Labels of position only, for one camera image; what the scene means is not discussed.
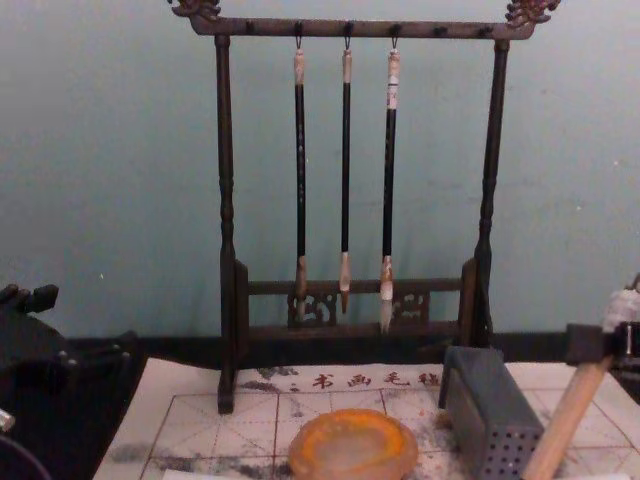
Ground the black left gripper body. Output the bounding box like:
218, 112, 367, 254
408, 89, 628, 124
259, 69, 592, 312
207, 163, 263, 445
0, 312, 67, 390

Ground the black table cloth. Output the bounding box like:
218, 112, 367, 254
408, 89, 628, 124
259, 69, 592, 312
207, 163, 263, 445
0, 329, 640, 480

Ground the white gridded felt mat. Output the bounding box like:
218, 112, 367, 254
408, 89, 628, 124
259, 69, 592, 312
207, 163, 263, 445
97, 357, 640, 480

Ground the grey perforated metal box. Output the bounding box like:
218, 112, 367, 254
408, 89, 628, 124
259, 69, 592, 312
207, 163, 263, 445
438, 344, 546, 480

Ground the dark wooden brush rack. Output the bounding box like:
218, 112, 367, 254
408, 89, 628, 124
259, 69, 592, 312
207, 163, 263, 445
169, 0, 564, 415

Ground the orange translucent round dish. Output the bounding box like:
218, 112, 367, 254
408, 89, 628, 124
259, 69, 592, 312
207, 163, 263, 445
288, 408, 420, 480

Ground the black brush, brown tip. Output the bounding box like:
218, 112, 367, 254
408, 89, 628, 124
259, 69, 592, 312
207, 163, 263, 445
291, 34, 309, 322

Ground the black brush, white tip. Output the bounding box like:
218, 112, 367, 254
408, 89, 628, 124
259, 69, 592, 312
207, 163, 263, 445
378, 34, 405, 335

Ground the thin black brush, tan tip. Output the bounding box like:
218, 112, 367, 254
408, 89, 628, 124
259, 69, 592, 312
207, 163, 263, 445
339, 34, 356, 315

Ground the black mallet with wooden handle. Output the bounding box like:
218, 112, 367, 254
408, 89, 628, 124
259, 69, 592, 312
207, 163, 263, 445
521, 323, 617, 480

